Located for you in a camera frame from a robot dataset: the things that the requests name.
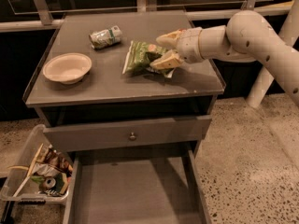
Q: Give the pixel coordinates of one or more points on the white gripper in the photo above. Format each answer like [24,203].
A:
[191,45]

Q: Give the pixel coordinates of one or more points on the green jalapeno chip bag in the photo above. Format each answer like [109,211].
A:
[139,57]

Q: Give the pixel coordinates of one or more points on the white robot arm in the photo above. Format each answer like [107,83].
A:
[246,36]

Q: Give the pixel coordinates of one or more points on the grey drawer cabinet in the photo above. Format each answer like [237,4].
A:
[106,94]

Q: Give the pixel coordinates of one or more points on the round metal drawer knob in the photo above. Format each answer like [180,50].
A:
[132,137]

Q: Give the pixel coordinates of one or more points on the grey upper drawer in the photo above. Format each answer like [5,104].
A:
[116,134]

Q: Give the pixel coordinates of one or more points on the grey open middle drawer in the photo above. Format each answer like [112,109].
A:
[135,187]

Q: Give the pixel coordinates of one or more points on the beige paper bowl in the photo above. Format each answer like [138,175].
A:
[68,68]

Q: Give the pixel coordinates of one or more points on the metal railing with glass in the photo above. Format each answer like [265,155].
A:
[29,15]

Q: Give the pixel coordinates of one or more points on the brown snack wrapper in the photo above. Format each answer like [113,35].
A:
[47,162]

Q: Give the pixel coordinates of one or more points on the clear plastic bin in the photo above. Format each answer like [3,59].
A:
[59,193]

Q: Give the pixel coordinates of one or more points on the wooden stick in bin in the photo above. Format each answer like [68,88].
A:
[19,185]

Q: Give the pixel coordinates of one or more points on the white slanted post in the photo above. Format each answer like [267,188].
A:
[283,69]

